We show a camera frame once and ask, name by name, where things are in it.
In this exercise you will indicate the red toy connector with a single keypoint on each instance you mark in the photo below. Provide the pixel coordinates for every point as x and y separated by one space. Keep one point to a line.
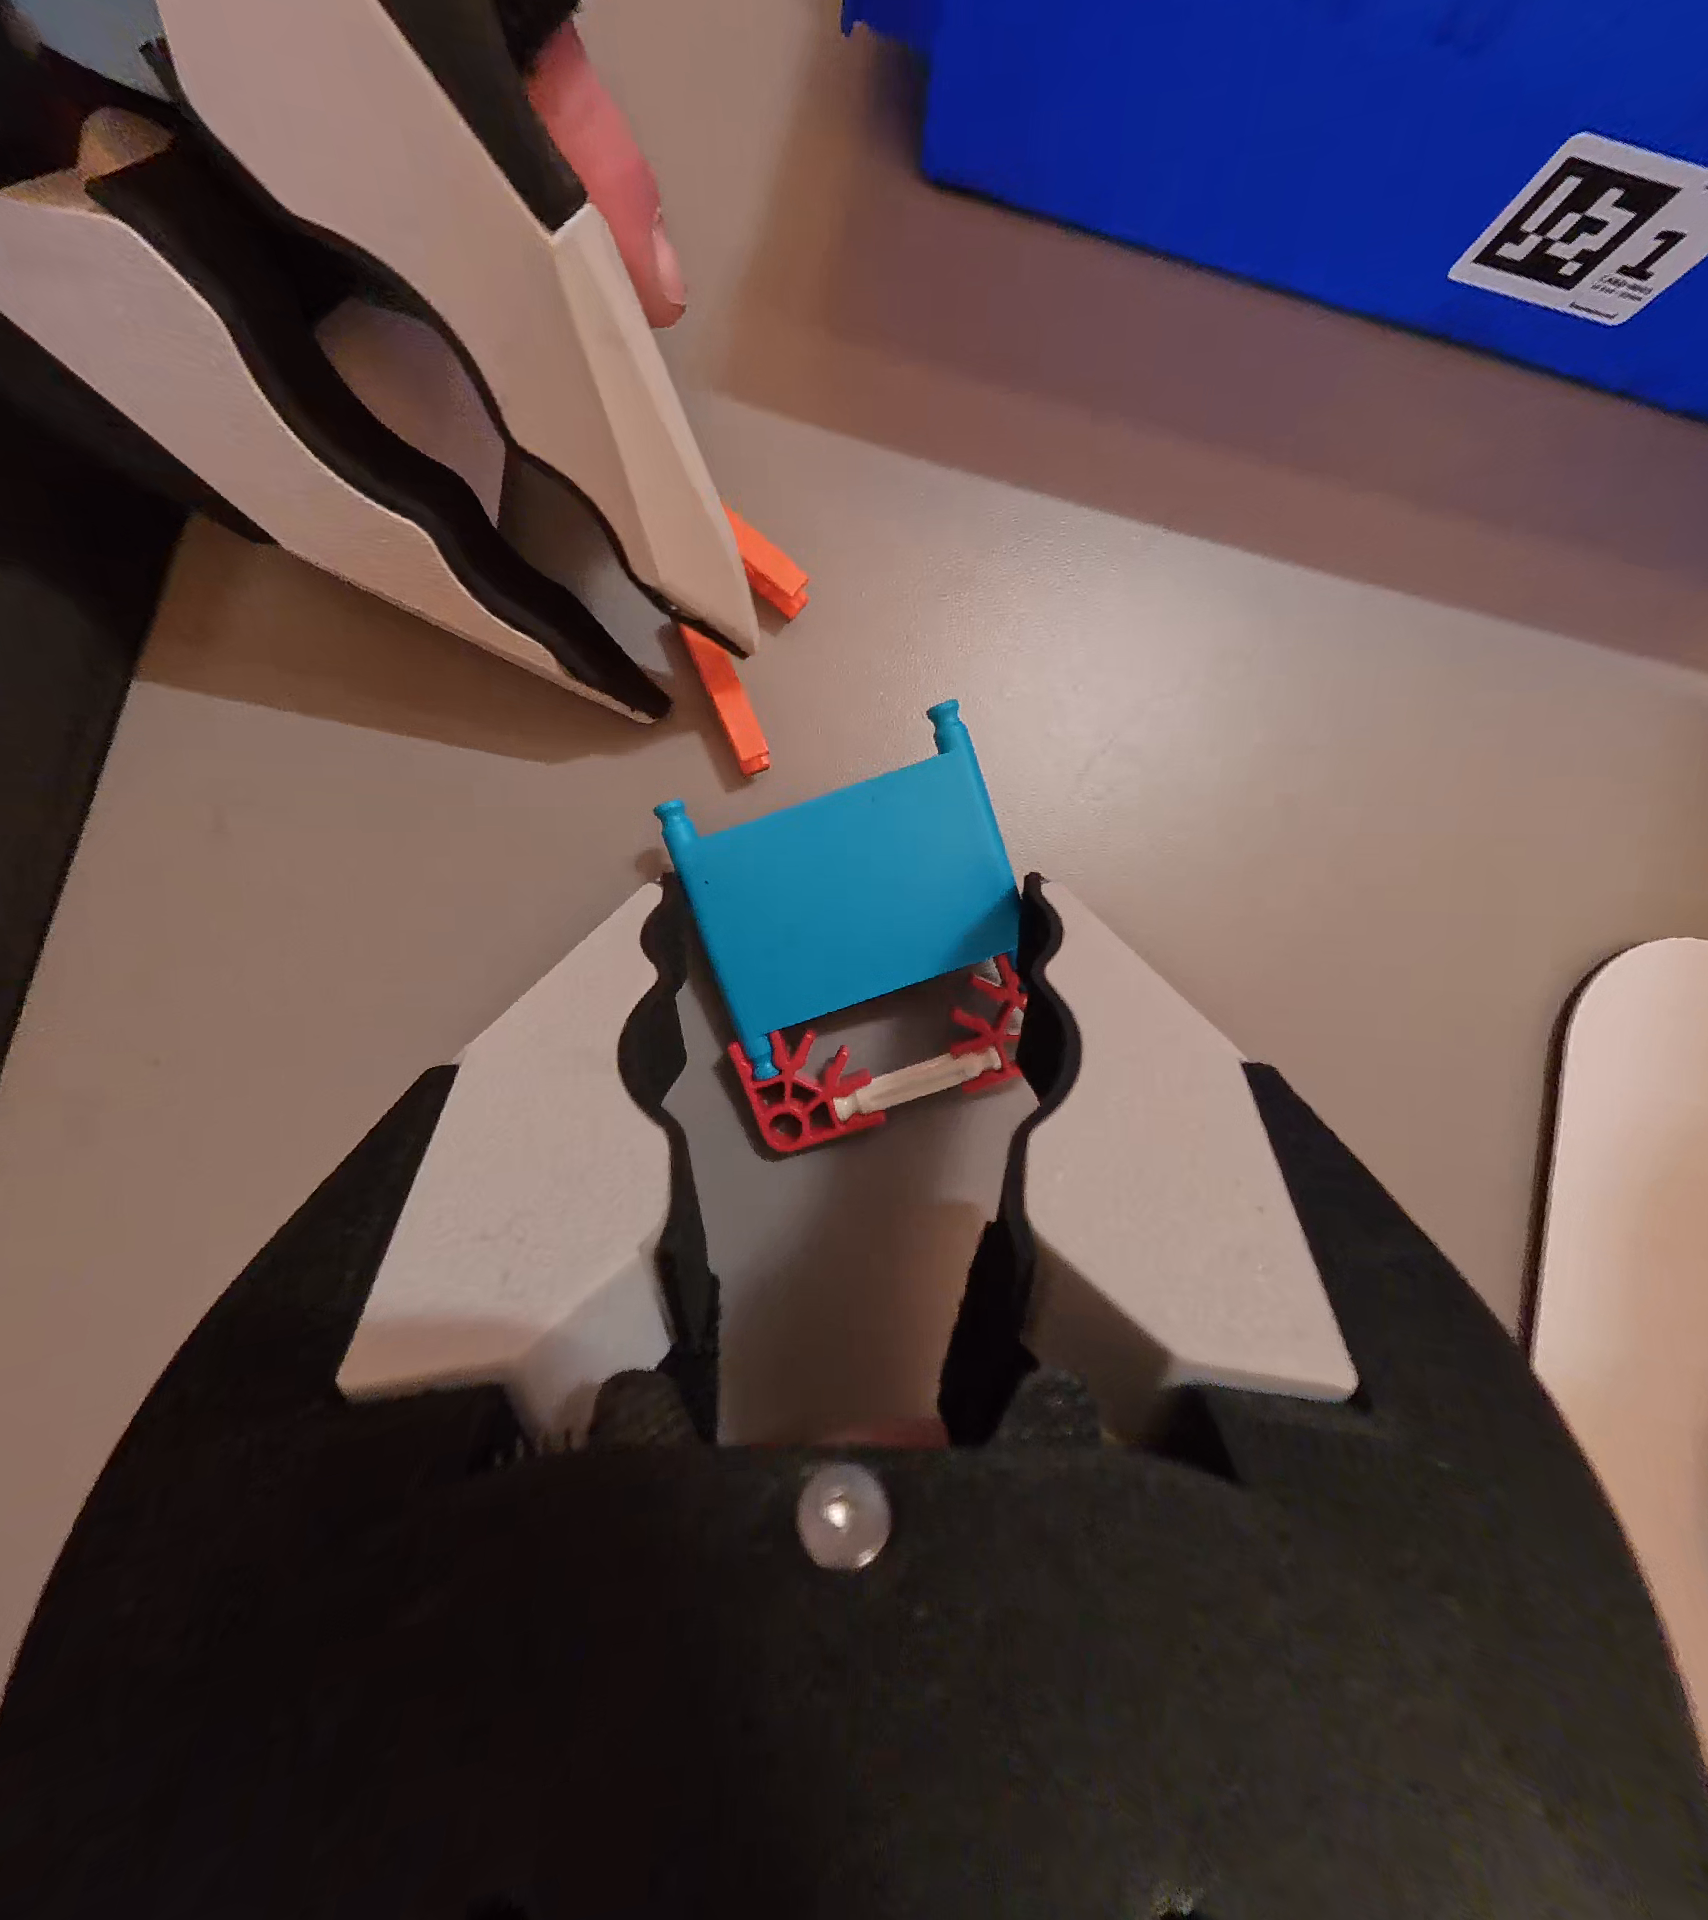
786 1102
986 1029

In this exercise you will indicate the teal plastic panel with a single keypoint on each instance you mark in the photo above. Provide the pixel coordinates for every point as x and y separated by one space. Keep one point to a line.
854 901

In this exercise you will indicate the white short rod with connectors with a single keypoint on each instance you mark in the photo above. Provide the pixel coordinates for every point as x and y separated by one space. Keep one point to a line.
929 1077

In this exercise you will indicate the blue plastic bin with label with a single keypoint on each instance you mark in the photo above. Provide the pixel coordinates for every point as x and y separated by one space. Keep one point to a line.
1244 150

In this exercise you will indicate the person's left hand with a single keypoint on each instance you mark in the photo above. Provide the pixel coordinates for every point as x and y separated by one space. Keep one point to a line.
614 180

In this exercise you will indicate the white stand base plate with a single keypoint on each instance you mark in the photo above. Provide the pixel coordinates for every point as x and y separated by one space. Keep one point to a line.
1665 1274

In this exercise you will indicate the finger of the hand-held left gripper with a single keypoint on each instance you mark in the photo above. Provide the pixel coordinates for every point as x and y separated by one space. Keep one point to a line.
119 330
388 150

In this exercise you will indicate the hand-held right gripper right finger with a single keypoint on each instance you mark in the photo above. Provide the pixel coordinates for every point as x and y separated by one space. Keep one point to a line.
1168 1200

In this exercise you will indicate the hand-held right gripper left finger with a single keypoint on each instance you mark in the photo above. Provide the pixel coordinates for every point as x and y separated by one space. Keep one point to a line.
524 1200

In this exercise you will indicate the orange toy clip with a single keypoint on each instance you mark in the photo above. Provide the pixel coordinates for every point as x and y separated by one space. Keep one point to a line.
773 570
726 698

